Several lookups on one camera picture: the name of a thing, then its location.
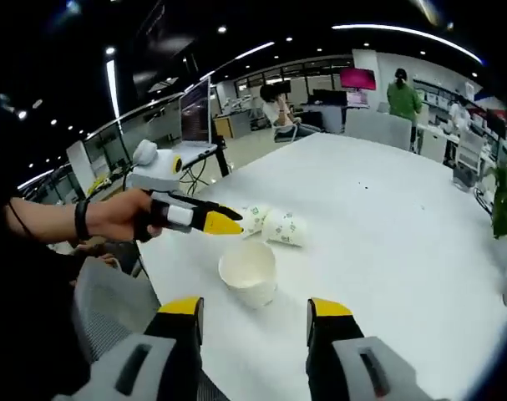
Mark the white table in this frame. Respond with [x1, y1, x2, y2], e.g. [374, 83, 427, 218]
[135, 133, 507, 401]

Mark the storage shelf with boxes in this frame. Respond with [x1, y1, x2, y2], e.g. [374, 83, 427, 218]
[411, 77, 507, 126]

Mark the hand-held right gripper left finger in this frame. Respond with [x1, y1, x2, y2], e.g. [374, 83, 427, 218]
[75, 296, 205, 401]

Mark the white desk partition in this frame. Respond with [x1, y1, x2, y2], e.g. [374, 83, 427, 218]
[344, 109, 413, 150]

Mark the person's dark clothing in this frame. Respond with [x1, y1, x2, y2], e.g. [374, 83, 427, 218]
[0, 233, 91, 401]

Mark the person's left hand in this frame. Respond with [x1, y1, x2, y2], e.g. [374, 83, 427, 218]
[88, 189, 163, 243]

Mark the black wristband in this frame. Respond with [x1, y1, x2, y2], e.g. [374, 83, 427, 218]
[74, 199, 92, 241]

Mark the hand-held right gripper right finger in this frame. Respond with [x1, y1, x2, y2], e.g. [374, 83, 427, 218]
[306, 297, 432, 401]

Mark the red screen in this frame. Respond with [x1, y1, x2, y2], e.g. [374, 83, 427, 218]
[339, 67, 378, 91]

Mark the white office chair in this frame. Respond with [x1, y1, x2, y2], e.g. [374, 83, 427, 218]
[457, 131, 487, 172]

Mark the curved ceiling light strip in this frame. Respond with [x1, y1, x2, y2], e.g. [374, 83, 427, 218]
[332, 23, 484, 66]

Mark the white laptop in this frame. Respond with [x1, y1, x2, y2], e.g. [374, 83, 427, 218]
[173, 78, 220, 165]

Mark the white paper cup green print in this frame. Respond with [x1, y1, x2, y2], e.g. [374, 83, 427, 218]
[218, 241, 277, 310]
[261, 207, 308, 249]
[239, 203, 274, 240]

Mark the black monitor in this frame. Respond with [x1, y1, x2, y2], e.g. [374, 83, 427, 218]
[312, 88, 348, 106]

